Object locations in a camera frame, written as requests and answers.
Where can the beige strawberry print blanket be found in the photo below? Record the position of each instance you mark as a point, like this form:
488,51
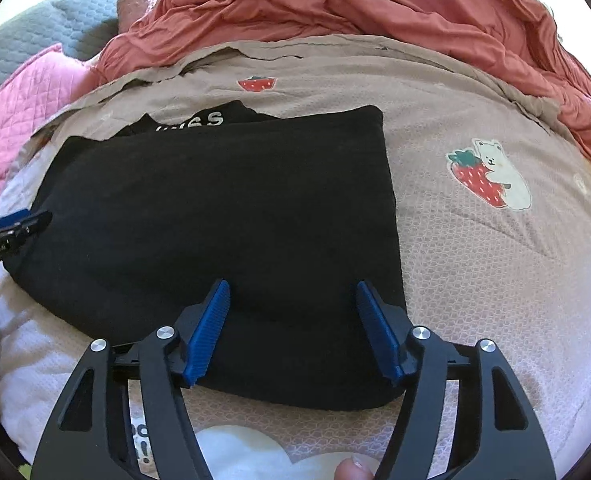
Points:
475,260

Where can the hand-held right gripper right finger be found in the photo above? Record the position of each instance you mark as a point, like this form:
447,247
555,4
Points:
380,335

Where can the salmon red duvet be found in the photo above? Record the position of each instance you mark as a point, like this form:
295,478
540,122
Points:
375,0

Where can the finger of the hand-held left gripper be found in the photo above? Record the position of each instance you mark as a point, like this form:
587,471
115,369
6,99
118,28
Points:
27,227
12,217

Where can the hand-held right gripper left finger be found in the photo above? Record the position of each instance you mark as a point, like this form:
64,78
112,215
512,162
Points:
208,335

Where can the grey quilted pillow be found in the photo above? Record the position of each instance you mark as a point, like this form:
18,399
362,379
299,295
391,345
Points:
40,25

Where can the pink textured pillow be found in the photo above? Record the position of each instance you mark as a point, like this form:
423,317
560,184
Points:
133,7

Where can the person's right hand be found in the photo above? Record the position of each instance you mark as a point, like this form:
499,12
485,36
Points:
354,469

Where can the pink quilted blanket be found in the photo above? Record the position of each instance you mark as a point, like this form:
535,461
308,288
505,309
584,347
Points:
20,110

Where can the black shirt with orange patches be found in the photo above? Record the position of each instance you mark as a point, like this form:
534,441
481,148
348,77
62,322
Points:
215,230

